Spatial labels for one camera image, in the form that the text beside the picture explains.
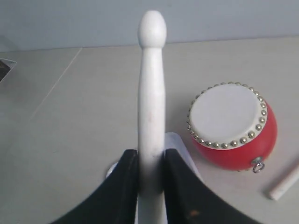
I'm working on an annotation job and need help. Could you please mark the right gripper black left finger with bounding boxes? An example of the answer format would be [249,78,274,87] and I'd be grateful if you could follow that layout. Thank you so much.
[53,149,138,224]

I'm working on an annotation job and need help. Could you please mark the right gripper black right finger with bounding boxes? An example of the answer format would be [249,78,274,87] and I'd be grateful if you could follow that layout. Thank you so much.
[164,149,254,224]

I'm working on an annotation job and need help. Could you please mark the wooden drumstick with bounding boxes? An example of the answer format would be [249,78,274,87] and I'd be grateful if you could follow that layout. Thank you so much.
[267,159,299,201]
[137,10,167,224]

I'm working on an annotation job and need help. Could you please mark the red small drum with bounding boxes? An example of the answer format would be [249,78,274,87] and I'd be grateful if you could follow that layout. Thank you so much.
[186,82,278,174]

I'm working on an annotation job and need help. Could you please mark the white rectangular plastic tray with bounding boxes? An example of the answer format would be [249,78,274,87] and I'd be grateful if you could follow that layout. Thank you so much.
[105,132,202,182]

